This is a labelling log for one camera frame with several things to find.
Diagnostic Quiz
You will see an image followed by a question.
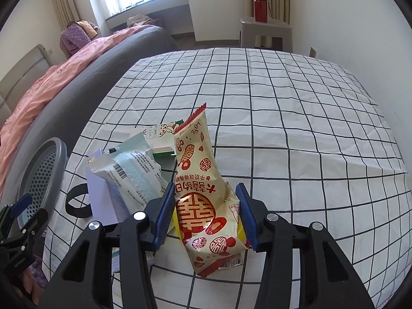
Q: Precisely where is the grey bed headboard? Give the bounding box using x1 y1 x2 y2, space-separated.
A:
0 44 54 116

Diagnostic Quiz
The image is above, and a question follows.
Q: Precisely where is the purple quilted bag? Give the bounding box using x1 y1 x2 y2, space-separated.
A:
60 21 101 55

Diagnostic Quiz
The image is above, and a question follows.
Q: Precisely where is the cream red-print snack bag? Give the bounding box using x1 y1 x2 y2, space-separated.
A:
173 103 250 278

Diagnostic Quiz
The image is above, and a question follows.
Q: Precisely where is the grey perforated waste basket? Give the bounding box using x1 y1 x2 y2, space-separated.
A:
0 137 68 235

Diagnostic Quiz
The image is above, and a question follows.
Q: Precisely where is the grey plastic stool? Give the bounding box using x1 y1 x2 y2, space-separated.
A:
240 17 293 54

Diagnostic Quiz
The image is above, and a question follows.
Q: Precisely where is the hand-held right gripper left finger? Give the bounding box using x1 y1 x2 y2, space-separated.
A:
45 182 176 309

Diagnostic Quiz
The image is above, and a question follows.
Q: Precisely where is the black strap loop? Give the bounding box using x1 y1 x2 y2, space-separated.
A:
65 183 92 218

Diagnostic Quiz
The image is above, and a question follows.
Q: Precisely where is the grey window ledge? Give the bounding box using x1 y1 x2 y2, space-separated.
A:
106 0 190 33

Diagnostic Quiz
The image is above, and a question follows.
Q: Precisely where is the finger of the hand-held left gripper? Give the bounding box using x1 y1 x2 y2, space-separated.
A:
18 209 49 245
0 194 33 229

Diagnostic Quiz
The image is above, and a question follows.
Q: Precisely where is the person's left hand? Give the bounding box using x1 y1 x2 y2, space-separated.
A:
19 264 43 306

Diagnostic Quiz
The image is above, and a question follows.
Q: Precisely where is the lavender paper box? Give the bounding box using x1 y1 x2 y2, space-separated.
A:
86 149 129 226

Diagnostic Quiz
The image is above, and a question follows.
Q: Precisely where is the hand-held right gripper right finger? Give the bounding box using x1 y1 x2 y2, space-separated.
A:
235 183 375 309

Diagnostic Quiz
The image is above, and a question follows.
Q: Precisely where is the grey-sheeted bed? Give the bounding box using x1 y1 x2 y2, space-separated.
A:
0 25 181 197

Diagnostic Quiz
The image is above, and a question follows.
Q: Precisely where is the beige cloth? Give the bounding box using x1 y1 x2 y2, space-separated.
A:
126 14 153 28

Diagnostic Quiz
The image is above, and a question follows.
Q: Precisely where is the teal white plastic packet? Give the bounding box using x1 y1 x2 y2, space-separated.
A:
85 133 166 214

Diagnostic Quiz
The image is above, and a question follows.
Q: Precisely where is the white green carton box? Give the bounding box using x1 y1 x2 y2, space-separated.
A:
130 121 181 168

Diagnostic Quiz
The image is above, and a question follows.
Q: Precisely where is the red water bottle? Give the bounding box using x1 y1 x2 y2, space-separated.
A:
254 0 268 23

